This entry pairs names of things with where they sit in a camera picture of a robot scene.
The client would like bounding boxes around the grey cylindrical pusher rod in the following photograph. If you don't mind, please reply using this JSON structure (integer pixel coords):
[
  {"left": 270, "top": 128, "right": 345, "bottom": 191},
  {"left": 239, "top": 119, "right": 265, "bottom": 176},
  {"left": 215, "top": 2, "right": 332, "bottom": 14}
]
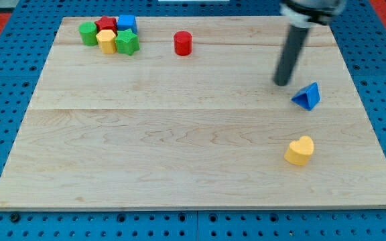
[{"left": 273, "top": 25, "right": 310, "bottom": 86}]

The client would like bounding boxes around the yellow heart block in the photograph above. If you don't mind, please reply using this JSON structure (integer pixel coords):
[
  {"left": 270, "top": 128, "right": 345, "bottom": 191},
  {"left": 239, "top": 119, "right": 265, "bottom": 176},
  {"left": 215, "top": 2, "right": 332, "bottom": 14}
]
[{"left": 283, "top": 135, "right": 314, "bottom": 166}]

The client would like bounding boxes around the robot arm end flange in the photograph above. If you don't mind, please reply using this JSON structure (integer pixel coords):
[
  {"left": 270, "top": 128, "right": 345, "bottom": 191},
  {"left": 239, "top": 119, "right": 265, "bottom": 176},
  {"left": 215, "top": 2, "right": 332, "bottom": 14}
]
[{"left": 280, "top": 0, "right": 347, "bottom": 28}]

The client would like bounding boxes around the blue triangle block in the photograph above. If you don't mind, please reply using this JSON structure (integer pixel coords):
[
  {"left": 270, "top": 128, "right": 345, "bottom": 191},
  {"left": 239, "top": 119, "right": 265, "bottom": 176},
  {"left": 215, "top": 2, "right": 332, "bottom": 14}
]
[{"left": 291, "top": 82, "right": 321, "bottom": 111}]

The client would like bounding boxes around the light wooden board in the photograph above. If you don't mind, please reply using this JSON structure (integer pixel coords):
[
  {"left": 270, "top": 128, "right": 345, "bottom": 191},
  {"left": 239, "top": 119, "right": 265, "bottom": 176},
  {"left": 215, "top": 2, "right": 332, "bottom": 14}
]
[{"left": 0, "top": 17, "right": 386, "bottom": 212}]

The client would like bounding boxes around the red cylinder block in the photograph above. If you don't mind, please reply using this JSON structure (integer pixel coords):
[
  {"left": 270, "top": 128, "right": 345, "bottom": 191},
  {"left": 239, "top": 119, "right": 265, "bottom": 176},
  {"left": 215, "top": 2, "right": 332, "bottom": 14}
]
[{"left": 174, "top": 31, "right": 192, "bottom": 56}]

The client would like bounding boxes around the green star block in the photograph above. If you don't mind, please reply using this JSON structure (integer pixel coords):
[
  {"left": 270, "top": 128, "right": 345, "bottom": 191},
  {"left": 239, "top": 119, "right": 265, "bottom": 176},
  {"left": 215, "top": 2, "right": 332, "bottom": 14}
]
[{"left": 115, "top": 29, "right": 140, "bottom": 56}]

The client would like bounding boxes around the blue cube block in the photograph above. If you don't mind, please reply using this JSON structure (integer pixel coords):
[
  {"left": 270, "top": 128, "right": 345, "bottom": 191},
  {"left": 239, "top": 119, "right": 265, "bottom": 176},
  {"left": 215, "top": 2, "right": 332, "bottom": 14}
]
[{"left": 117, "top": 15, "right": 137, "bottom": 33}]

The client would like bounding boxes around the red star block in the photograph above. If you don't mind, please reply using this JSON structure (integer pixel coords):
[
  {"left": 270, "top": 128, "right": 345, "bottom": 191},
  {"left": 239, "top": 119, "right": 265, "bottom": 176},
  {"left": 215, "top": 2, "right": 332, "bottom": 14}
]
[{"left": 94, "top": 16, "right": 117, "bottom": 34}]

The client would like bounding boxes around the yellow hexagon block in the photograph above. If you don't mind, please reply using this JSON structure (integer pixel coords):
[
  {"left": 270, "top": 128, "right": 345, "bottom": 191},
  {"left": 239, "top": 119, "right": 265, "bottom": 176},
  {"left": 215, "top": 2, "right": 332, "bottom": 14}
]
[{"left": 96, "top": 29, "right": 117, "bottom": 54}]

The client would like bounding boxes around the green cylinder block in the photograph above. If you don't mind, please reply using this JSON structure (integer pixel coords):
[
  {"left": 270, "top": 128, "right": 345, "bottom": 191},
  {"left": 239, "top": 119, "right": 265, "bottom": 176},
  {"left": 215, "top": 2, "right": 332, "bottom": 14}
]
[{"left": 78, "top": 21, "right": 98, "bottom": 46}]

